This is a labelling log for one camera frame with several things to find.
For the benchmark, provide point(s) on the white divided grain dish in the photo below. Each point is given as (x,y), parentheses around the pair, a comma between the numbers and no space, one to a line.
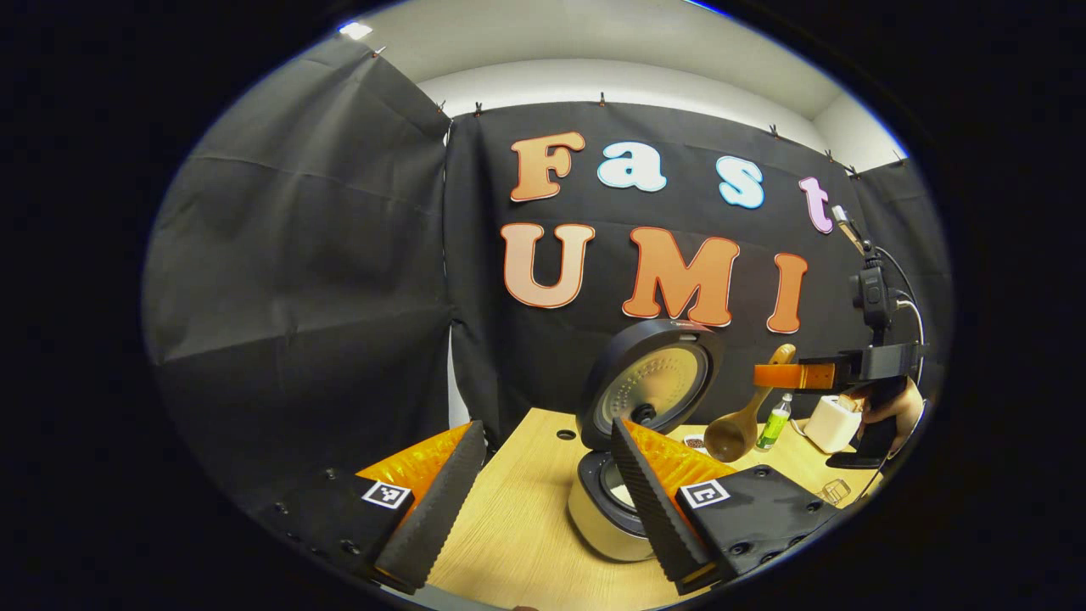
(696,442)

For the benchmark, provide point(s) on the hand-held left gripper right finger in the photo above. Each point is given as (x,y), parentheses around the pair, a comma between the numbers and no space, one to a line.
(657,509)

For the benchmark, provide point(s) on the green clear bottle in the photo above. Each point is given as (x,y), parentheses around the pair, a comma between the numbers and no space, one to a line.
(772,424)

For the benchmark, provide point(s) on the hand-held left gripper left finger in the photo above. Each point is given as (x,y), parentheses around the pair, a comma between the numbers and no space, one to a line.
(433,509)

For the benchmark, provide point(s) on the wooden spoon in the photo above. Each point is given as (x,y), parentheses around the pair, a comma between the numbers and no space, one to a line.
(730,437)

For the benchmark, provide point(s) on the clear chopstick holder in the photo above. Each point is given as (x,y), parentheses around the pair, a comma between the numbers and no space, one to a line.
(835,492)

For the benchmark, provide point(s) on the white toaster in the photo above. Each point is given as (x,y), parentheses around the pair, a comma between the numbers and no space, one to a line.
(827,424)

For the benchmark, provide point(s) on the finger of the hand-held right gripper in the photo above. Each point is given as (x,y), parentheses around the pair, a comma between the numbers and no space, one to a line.
(797,375)

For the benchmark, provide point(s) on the black and silver rice cooker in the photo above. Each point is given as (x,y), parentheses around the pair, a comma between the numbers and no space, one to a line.
(611,365)

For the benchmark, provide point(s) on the black backdrop cloth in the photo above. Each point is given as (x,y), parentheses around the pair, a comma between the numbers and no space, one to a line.
(297,271)

